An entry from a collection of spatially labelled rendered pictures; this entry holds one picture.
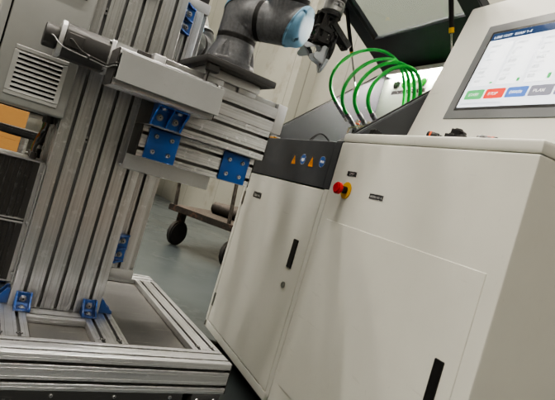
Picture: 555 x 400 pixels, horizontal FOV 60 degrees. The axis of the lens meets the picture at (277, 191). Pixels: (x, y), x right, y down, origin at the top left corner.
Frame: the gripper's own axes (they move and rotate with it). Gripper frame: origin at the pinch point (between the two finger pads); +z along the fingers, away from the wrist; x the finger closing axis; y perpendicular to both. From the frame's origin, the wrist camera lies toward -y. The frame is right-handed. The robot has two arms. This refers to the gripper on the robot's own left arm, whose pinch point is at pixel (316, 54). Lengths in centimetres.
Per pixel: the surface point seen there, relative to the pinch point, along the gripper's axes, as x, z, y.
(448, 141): 73, 49, 23
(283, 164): -8.3, 31.8, 31.3
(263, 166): -26, 28, 33
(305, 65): -345, -73, -181
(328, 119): -35.7, 22.0, -9.5
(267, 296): -2, 71, 63
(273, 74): -449, -102, -187
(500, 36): 52, 31, -29
